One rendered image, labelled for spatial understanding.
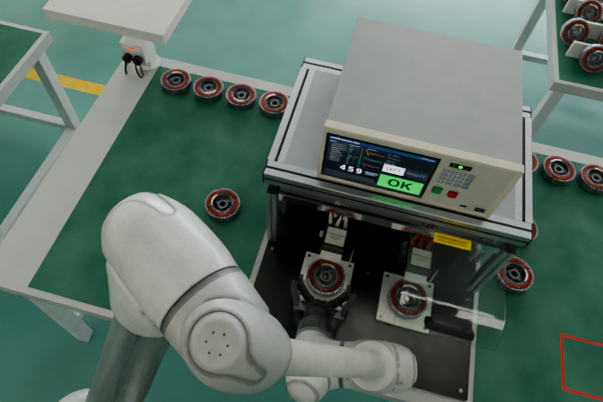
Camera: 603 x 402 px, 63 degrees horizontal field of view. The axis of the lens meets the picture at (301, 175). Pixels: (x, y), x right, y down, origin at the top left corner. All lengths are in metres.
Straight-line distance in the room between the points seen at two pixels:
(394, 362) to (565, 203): 1.00
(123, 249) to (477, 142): 0.77
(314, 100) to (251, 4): 2.19
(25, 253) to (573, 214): 1.77
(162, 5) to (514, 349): 1.42
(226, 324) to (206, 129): 1.29
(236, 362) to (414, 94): 0.79
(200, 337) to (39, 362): 1.84
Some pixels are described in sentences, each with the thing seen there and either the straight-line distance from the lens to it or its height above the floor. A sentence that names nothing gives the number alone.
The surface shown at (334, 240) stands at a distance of 1.38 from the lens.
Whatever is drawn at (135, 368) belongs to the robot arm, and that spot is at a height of 1.33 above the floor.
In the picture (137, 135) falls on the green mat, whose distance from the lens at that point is 1.83.
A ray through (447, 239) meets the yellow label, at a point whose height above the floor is 1.07.
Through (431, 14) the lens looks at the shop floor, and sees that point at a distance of 3.65.
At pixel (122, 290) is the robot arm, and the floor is 1.51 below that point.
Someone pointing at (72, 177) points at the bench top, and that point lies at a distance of 1.80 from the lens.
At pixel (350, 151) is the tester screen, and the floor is 1.25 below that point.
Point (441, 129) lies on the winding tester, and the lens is 1.13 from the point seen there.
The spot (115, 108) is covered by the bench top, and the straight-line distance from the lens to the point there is 1.94.
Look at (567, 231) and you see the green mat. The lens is 1.85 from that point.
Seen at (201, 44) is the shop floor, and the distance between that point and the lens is 3.25.
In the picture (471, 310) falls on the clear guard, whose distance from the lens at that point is 1.23.
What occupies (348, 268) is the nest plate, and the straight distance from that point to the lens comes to 1.50.
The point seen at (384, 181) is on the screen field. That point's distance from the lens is 1.20.
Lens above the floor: 2.15
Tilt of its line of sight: 57 degrees down
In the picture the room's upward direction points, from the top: 6 degrees clockwise
